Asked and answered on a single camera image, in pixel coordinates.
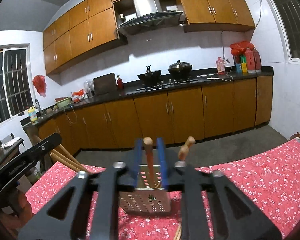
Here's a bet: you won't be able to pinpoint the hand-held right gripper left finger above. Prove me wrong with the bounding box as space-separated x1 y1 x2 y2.
17 137 143 240

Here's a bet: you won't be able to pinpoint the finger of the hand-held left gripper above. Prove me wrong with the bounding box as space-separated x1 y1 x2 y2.
24 132 63 163

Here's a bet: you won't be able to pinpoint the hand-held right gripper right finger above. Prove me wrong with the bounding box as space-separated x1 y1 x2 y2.
156 137 283 240

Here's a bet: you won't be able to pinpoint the perforated metal chopstick holder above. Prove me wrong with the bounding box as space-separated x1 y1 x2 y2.
117 164 172 215

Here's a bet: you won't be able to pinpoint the person's left hand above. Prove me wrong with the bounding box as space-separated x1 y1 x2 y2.
15 191 33 221

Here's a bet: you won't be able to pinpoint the white cloth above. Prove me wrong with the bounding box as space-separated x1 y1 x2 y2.
2 137 23 148

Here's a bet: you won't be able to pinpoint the yellow detergent bottle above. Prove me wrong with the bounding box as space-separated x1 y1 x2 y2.
27 106 38 122

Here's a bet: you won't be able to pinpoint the metal sink faucet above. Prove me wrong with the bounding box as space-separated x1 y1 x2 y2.
35 99 43 117

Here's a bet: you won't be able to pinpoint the green basin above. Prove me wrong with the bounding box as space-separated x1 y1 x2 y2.
55 97 72 108

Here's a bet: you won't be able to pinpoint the red and white plastic bag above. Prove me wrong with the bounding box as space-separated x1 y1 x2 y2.
72 89 87 103

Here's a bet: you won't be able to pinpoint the hanging red plastic bag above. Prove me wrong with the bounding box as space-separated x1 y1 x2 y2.
32 75 47 97

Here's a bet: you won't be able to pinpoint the small barred window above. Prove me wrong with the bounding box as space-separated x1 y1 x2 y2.
0 44 34 125

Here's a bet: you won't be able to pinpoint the clear plastic bag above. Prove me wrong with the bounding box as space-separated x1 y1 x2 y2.
84 80 95 97

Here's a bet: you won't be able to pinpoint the wooden base cabinets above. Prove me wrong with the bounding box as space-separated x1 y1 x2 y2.
37 76 273 155

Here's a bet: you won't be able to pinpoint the black gas stove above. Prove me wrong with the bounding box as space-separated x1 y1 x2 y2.
136 77 198 92

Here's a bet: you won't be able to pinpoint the dark wooden cutting board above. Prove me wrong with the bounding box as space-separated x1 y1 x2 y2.
93 73 117 96

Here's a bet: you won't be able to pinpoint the open black wok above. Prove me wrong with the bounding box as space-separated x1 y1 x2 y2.
137 65 163 85

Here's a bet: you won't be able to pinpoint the red floral tablecloth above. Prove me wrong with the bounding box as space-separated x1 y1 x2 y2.
25 139 300 240

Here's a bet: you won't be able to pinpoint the black wok with lid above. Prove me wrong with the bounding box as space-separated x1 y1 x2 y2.
168 60 192 79

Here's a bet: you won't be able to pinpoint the pink bottle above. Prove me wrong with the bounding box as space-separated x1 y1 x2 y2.
216 56 226 75

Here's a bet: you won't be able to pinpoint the red thermos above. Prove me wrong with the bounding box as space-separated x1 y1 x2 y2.
244 47 256 73
252 48 262 72

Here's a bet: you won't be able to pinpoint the black kitchen countertop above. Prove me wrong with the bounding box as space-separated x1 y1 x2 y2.
20 66 274 128

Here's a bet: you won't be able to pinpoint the crumpled red plastic bag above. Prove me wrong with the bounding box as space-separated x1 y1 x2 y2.
230 41 255 55

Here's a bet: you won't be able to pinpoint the brown rounded object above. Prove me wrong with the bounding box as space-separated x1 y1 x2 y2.
289 132 300 149

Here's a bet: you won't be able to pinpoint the steel range hood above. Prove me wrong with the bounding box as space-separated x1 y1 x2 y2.
116 0 185 35

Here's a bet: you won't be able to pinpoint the large barred window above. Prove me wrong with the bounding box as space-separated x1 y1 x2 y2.
261 0 300 63

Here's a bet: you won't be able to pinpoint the thin hanging white cable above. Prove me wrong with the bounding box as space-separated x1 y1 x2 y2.
65 107 78 125

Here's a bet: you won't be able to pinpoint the wooden wall cabinets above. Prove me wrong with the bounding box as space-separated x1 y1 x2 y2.
43 0 255 75

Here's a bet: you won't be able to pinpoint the white wall cable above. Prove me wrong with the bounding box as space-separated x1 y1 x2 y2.
221 0 263 63

